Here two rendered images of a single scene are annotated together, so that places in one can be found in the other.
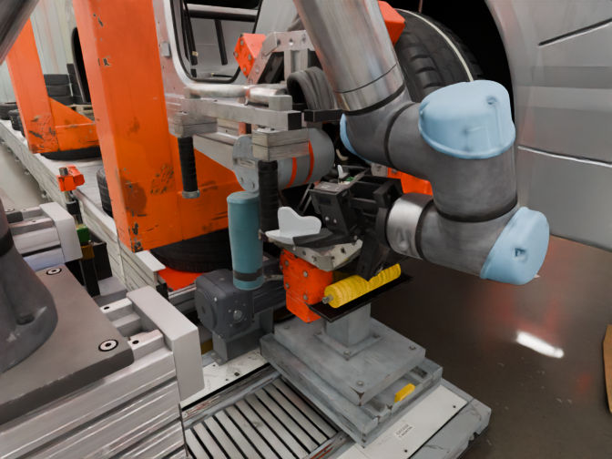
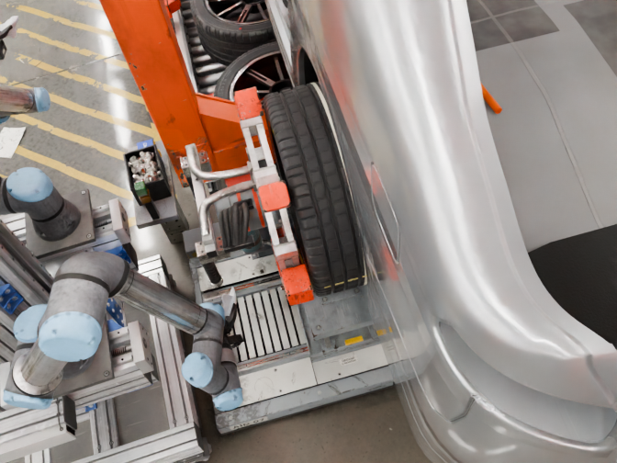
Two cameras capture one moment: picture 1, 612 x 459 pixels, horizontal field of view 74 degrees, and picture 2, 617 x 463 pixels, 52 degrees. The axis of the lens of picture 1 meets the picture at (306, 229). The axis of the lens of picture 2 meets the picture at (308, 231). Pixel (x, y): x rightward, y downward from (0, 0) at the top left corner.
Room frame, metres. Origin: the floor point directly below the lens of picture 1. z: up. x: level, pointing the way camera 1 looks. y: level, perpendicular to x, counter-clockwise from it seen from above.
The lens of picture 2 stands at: (0.04, -0.77, 2.44)
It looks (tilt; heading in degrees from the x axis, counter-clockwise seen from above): 56 degrees down; 35
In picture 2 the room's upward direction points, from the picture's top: 11 degrees counter-clockwise
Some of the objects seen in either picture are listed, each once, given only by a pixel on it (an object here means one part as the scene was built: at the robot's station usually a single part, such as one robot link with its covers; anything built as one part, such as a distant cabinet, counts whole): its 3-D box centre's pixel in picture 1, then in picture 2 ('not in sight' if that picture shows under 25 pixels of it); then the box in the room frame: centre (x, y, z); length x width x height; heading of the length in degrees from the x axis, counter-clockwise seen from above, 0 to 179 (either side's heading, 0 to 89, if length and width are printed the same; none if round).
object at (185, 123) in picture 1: (195, 122); (196, 163); (0.98, 0.26, 0.93); 0.09 x 0.05 x 0.05; 130
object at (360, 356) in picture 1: (348, 312); (334, 270); (1.09, -0.13, 0.32); 0.40 x 0.30 x 0.28; 40
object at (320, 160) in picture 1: (284, 158); (251, 208); (0.94, 0.05, 0.85); 0.21 x 0.14 x 0.14; 130
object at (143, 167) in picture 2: (74, 254); (146, 174); (1.12, 0.71, 0.51); 0.20 x 0.14 x 0.13; 43
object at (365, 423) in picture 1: (345, 360); (338, 293); (1.09, -0.13, 0.13); 0.50 x 0.36 x 0.10; 40
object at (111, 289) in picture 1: (78, 274); (151, 182); (1.13, 0.72, 0.44); 0.43 x 0.17 x 0.03; 40
